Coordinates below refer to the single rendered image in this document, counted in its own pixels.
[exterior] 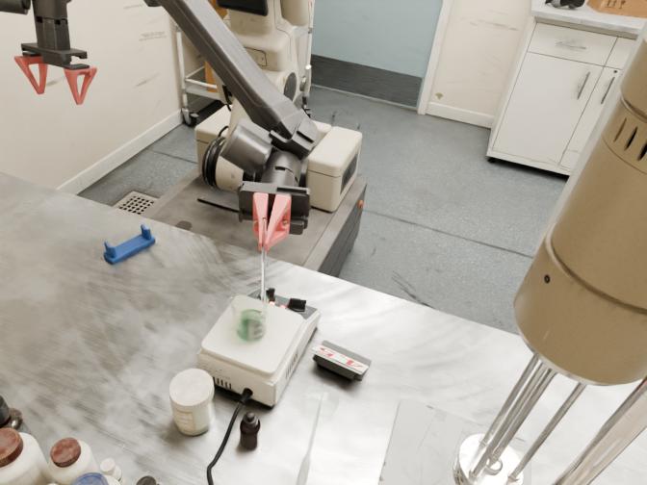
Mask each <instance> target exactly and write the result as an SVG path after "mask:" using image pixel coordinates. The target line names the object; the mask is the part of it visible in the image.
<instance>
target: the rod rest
mask: <svg viewBox="0 0 647 485"><path fill-rule="evenodd" d="M141 230H142V233H141V234H139V235H138V236H136V237H134V238H132V239H130V240H128V241H126V242H123V243H121V244H119V245H117V246H115V247H113V246H110V245H109V243H108V242H104V244H105V248H106V251H105V252H103V256H104V258H105V259H107V260H108V261H109V262H110V263H112V264H115V263H117V262H119V261H121V260H123V259H125V258H127V257H128V256H130V255H132V254H134V253H136V252H138V251H140V250H142V249H144V248H146V247H147V246H149V245H151V244H153V243H155V242H156V240H155V238H154V237H153V236H152V235H151V233H150V229H149V228H147V229H146V228H145V226H144V225H143V224H141Z"/></svg>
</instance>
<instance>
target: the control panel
mask: <svg viewBox="0 0 647 485"><path fill-rule="evenodd" d="M274 297H275V298H276V300H275V301H274V302H273V303H274V304H272V305H274V306H277V307H279V308H281V306H285V308H282V309H285V310H288V311H291V312H294V313H297V314H299V315H301V316H302V317H303V318H304V319H308V318H310V317H311V316H312V315H313V314H314V313H315V312H316V311H317V310H318V309H317V308H314V307H311V306H308V305H306V306H305V312H296V311H293V310H290V309H289V308H288V307H287V305H288V304H289V301H290V299H289V298H286V297H283V296H280V295H277V294H275V295H274Z"/></svg>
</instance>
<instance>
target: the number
mask: <svg viewBox="0 0 647 485"><path fill-rule="evenodd" d="M314 350H316V351H319V352H320V353H322V354H324V355H326V356H329V357H331V358H333V359H335V360H337V361H340V362H342V363H344V364H346V365H349V366H351V367H353V368H355V369H357V370H363V369H365V368H366V366H364V365H362V364H360V363H357V362H355V361H353V360H351V359H349V358H347V357H345V356H343V355H341V354H338V353H336V352H334V351H332V350H329V349H327V348H325V347H323V346H319V347H316V348H314Z"/></svg>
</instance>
